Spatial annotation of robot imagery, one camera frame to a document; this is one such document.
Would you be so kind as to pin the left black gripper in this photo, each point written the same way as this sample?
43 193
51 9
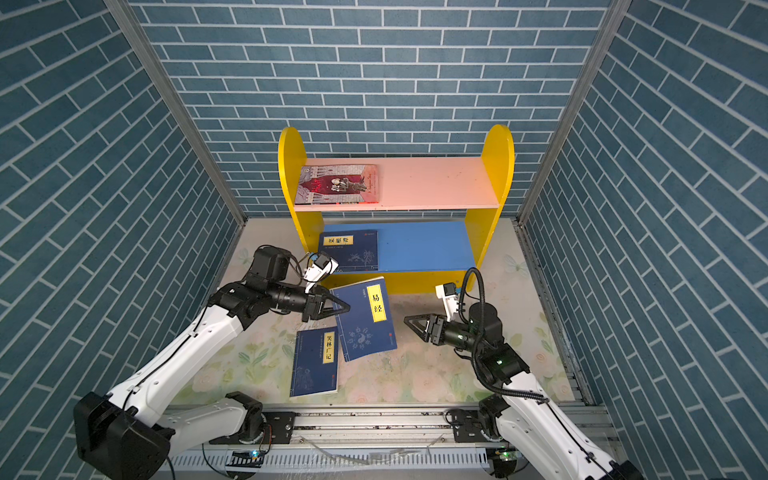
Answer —
323 293

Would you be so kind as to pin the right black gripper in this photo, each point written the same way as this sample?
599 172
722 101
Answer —
436 324

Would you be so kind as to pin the navy book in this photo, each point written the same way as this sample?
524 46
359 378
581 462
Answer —
315 362
367 327
354 251

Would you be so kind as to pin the Hamlet picture book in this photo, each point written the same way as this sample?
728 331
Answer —
337 184

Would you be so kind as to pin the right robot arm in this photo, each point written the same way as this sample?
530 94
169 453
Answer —
519 412

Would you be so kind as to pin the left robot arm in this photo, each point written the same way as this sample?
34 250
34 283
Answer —
127 434

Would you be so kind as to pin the yellow pink blue bookshelf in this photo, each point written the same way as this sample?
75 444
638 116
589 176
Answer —
414 256

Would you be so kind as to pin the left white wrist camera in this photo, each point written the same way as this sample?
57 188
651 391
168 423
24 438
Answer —
320 266

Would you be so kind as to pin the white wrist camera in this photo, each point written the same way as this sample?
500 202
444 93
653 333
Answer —
320 266
448 293

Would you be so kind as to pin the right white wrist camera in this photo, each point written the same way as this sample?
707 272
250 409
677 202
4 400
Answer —
448 293

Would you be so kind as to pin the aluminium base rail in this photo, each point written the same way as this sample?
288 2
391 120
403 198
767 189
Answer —
393 425

